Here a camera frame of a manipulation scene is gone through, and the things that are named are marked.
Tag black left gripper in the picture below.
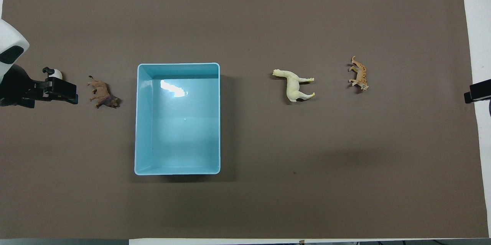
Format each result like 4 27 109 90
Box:
0 65 79 109

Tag black and white panda toy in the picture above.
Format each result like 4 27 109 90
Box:
42 67 64 81

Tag brown lion toy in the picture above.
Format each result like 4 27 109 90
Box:
87 76 121 109

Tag orange striped tiger toy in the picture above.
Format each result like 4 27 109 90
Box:
348 56 369 91

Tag cream llama toy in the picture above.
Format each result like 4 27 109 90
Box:
272 69 316 103

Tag light blue storage box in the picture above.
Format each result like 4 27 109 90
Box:
134 62 221 176

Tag brown table mat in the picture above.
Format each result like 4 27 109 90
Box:
0 0 487 240

